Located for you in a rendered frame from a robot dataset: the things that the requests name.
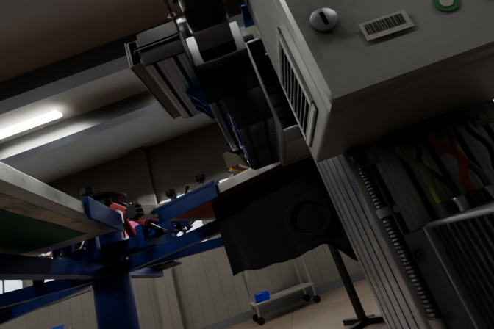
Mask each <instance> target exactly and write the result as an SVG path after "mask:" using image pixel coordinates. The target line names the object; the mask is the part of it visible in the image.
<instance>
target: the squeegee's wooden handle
mask: <svg viewBox="0 0 494 329"><path fill-rule="evenodd" d="M223 157H224V159H225V162H226V166H227V168H228V170H230V168H231V167H233V168H236V167H237V166H236V165H243V166H246V167H249V165H248V162H247V159H246V158H245V157H243V156H239V155H237V154H234V153H230V152H228V151H227V152H226V153H224V154H223Z"/></svg>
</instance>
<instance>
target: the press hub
mask: <svg viewBox="0 0 494 329"><path fill-rule="evenodd" d="M104 198H111V199H114V200H118V201H120V202H122V203H123V202H125V201H126V199H127V197H126V194H125V193H123V192H118V191H107V192H97V193H96V194H94V195H92V199H94V200H103V199H104ZM99 242H100V248H101V250H103V251H106V252H107V258H105V259H102V260H100V261H91V262H93V263H101V264H109V266H105V267H102V272H110V275H109V276H107V277H104V278H100V279H93V282H92V283H91V284H92V290H93V301H94V306H95V312H96V323H97V329H140V324H139V319H138V315H137V307H136V303H135V295H134V290H133V286H132V278H131V274H130V272H128V273H124V274H120V275H119V271H118V270H119V269H122V268H124V267H127V266H129V265H130V264H132V261H131V260H129V261H124V260H126V259H128V257H127V254H125V255H119V256H117V255H116V253H115V249H118V248H120V247H122V246H124V245H126V244H128V240H124V233H123V232H121V231H113V232H111V233H108V234H104V235H101V236H99ZM121 261H123V262H121ZM119 262H120V263H119ZM86 280H89V279H72V280H71V283H72V284H73V283H78V282H81V281H86Z"/></svg>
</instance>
